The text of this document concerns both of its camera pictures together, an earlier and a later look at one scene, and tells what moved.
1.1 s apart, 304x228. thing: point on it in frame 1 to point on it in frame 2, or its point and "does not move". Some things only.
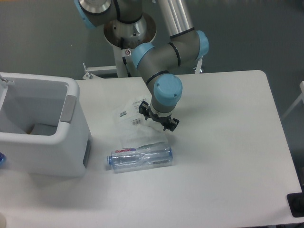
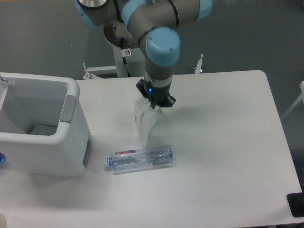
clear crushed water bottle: [152, 155] does not move
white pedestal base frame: [91, 70] does not move
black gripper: [144, 109] to [158, 90]
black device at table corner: [296, 203] does not move
